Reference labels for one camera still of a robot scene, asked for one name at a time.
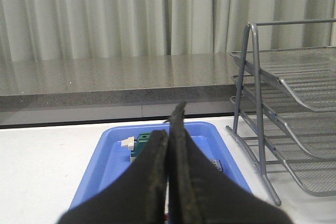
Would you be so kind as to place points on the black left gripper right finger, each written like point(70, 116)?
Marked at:
point(200, 193)

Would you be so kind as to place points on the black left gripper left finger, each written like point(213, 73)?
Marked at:
point(137, 196)

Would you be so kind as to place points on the red emergency push button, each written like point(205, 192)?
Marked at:
point(217, 164)

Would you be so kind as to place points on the blue plastic tray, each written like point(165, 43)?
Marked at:
point(110, 159)

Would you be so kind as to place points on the grey stone counter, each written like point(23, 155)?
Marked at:
point(116, 81)

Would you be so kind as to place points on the white curtain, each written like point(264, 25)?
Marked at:
point(75, 29)

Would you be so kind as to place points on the green electrical switch block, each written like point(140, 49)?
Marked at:
point(135, 145)

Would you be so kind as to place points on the grey metal rack frame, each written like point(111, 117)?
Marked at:
point(247, 81)

